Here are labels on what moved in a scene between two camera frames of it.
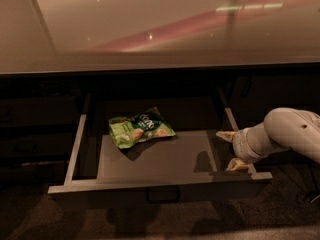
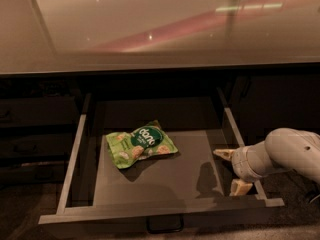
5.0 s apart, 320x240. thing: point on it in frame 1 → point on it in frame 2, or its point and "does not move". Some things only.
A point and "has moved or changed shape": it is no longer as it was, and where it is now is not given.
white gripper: (240, 146) → (240, 165)
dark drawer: (39, 111) does not move
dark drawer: (191, 165) has moved or changed shape
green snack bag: (144, 125) → (148, 140)
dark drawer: (44, 144) does not move
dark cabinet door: (254, 93) does not move
